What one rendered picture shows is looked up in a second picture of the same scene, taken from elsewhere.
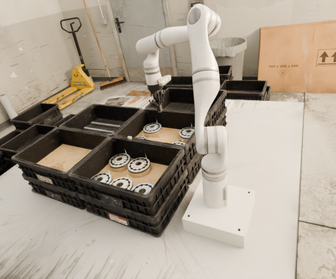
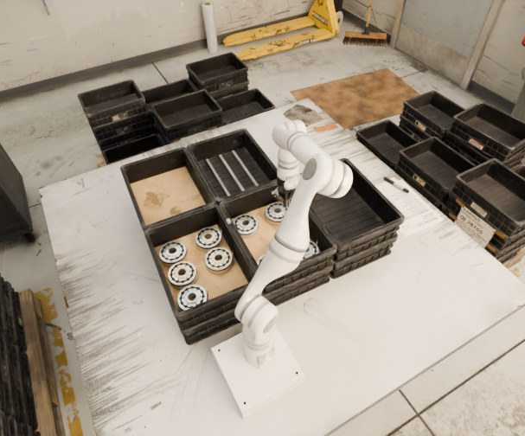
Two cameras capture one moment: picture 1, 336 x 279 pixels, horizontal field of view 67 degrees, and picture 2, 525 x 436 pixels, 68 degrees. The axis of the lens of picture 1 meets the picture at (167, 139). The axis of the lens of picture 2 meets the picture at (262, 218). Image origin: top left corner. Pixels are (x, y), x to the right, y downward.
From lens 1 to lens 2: 72 cm
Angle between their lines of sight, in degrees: 29
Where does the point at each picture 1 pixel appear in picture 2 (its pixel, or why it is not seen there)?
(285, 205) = (327, 413)
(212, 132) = (252, 310)
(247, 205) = (279, 385)
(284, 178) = (364, 384)
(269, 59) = not seen: outside the picture
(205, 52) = (292, 224)
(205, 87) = (271, 262)
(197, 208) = (233, 349)
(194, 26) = (302, 183)
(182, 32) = not seen: hidden behind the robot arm
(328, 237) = not seen: outside the picture
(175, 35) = (304, 158)
